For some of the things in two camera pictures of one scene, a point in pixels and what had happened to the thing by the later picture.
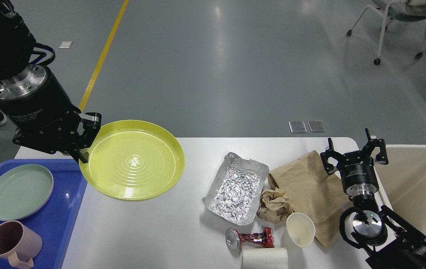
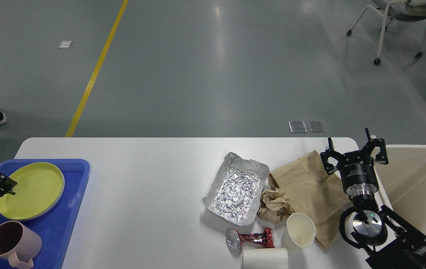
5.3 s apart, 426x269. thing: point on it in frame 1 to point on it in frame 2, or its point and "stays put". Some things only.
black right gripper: (357, 170) stays put
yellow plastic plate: (133, 160) to (40, 186)
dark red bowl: (11, 239) stays put
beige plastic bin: (416, 184) stays put
